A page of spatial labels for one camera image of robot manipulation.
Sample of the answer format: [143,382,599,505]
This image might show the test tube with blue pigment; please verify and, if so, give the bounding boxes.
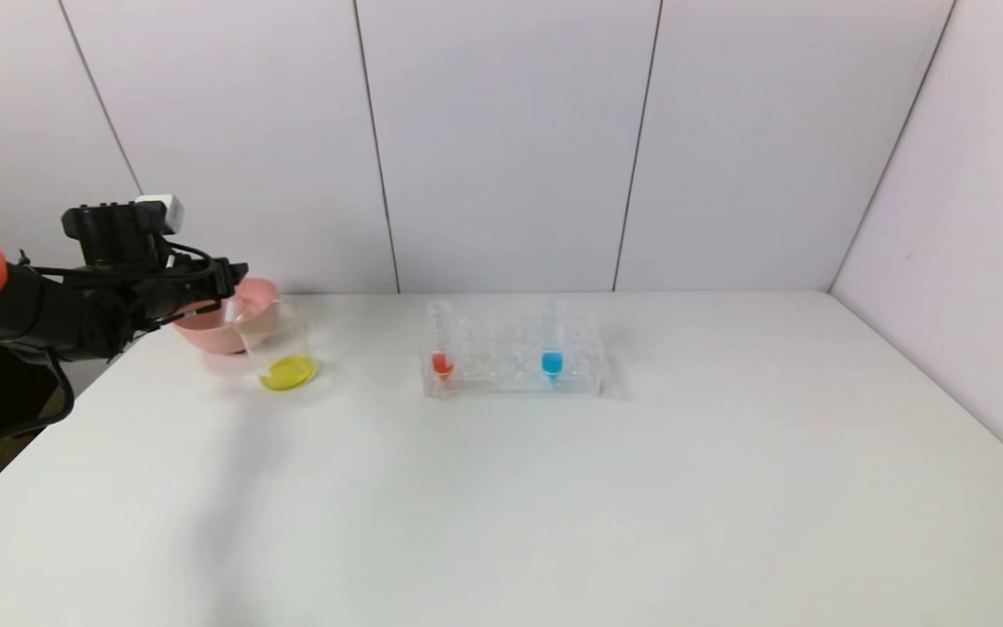
[542,300,566,382]

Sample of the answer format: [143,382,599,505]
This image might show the clear acrylic test tube rack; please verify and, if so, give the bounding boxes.
[420,314,609,399]

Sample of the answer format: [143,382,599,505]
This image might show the test tube with red pigment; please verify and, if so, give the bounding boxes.
[427,300,456,381]

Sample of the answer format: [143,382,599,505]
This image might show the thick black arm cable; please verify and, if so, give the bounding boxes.
[0,347,77,460]

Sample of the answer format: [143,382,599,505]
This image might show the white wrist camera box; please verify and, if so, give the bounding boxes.
[135,194,183,235]

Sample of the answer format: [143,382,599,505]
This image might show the pink plastic bowl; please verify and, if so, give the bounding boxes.
[172,277,283,355]

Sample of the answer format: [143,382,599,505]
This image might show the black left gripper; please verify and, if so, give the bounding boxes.
[147,257,249,326]

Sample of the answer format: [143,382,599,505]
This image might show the clear glass beaker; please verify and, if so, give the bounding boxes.
[232,296,321,393]

